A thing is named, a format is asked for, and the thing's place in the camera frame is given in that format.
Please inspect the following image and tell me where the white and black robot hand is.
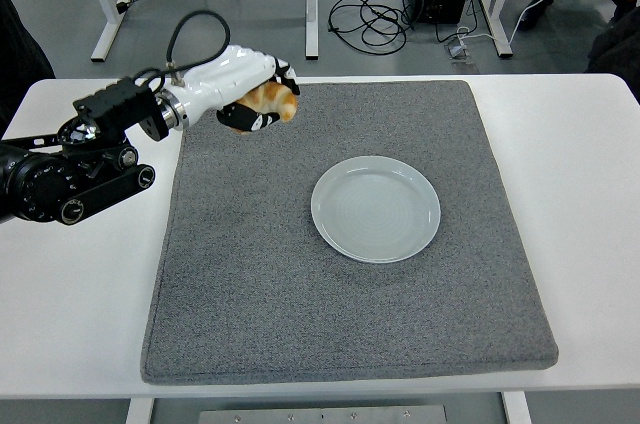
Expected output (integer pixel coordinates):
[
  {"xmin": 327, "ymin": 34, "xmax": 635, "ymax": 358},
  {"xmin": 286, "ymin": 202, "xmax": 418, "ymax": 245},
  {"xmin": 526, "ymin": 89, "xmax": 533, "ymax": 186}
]
[{"xmin": 174, "ymin": 45, "xmax": 301, "ymax": 135}]

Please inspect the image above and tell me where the golden croissant bread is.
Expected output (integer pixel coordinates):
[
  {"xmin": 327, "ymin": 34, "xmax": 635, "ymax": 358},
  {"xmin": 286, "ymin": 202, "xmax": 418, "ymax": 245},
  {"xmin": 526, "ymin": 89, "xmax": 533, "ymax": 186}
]
[{"xmin": 232, "ymin": 81, "xmax": 300, "ymax": 135}]

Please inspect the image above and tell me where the pale grey round plate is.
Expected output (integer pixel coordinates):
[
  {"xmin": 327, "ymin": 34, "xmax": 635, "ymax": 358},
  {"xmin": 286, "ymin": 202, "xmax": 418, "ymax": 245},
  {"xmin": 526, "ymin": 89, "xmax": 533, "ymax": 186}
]
[{"xmin": 310, "ymin": 155, "xmax": 442, "ymax": 265}]

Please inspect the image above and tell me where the grey metal plate with screws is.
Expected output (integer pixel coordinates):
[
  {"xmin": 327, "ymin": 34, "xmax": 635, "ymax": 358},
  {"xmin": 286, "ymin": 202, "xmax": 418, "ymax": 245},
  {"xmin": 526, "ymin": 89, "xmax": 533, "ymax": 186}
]
[{"xmin": 198, "ymin": 404, "xmax": 449, "ymax": 424}]

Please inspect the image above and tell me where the white desk leg with foot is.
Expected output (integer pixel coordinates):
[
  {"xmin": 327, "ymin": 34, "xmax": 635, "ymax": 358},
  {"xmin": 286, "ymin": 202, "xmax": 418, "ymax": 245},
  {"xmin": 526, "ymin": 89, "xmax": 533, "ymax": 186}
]
[
  {"xmin": 304, "ymin": 0, "xmax": 320, "ymax": 62},
  {"xmin": 76, "ymin": 0, "xmax": 136, "ymax": 63},
  {"xmin": 478, "ymin": 0, "xmax": 515, "ymax": 59}
]

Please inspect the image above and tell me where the person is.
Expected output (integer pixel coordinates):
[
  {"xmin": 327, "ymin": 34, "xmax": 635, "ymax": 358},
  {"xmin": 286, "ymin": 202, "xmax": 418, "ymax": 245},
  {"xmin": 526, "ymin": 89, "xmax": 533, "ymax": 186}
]
[{"xmin": 0, "ymin": 0, "xmax": 57, "ymax": 141}]

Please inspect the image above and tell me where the small metal floor box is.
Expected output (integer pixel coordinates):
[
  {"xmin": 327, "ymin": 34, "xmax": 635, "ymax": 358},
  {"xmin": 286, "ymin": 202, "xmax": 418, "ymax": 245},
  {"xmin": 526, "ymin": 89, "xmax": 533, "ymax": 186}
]
[{"xmin": 443, "ymin": 41, "xmax": 476, "ymax": 65}]

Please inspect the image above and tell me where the grey fabric mat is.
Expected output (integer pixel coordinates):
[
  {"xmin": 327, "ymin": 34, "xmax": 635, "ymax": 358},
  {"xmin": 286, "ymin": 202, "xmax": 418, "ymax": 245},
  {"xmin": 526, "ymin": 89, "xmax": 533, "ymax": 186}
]
[{"xmin": 139, "ymin": 79, "xmax": 560, "ymax": 388}]

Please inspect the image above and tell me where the white table leg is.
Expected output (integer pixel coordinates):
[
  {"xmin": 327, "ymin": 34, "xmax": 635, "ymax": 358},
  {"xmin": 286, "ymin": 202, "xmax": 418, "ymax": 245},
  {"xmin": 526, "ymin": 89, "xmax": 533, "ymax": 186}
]
[
  {"xmin": 501, "ymin": 390, "xmax": 532, "ymax": 424},
  {"xmin": 125, "ymin": 396, "xmax": 156, "ymax": 424}
]

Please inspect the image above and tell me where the coiled black floor cable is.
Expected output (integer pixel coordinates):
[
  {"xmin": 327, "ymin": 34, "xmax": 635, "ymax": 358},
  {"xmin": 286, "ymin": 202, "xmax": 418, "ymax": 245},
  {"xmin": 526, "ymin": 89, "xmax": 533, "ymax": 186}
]
[{"xmin": 328, "ymin": 0, "xmax": 416, "ymax": 54}]

